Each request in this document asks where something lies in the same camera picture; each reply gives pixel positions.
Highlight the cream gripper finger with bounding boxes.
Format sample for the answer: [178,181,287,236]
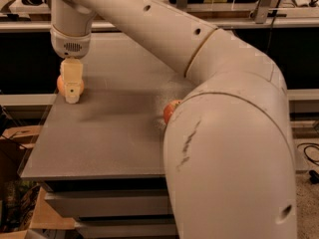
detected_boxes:
[60,58,83,104]

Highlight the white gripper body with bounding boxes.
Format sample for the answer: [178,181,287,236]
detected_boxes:
[50,27,91,59]

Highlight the orange fruit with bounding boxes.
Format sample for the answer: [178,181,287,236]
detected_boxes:
[57,75,84,97]

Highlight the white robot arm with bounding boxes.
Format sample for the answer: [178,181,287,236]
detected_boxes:
[62,0,297,239]

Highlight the metal shelf rack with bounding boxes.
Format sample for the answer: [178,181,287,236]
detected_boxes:
[0,0,319,33]

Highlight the cardboard box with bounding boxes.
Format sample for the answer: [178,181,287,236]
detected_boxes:
[0,125,42,184]

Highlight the grey drawer cabinet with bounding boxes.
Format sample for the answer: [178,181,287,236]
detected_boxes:
[22,33,196,239]

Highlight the red apple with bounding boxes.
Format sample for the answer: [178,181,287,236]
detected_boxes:
[162,100,181,123]

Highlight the black cable on floor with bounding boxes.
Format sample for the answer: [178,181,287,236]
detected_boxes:
[296,142,319,185]

